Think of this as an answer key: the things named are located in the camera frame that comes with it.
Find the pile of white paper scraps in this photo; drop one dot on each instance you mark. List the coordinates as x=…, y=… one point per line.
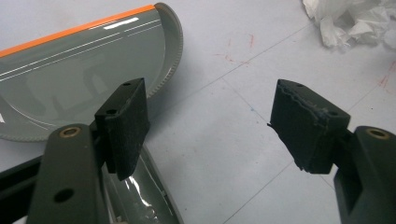
x=336, y=28

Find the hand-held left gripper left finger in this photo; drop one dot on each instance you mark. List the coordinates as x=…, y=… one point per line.
x=124, y=130

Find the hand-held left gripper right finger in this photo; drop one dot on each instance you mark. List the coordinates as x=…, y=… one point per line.
x=308, y=130

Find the grey dustpan with orange edge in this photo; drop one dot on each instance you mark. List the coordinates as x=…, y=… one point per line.
x=77, y=77

